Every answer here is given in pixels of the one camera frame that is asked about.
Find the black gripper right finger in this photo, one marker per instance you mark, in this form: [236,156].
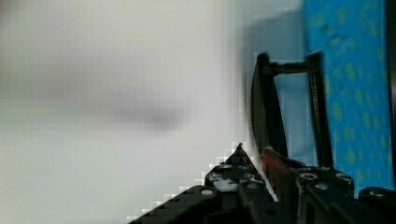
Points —
[282,173]

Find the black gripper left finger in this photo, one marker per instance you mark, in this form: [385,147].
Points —
[244,196]

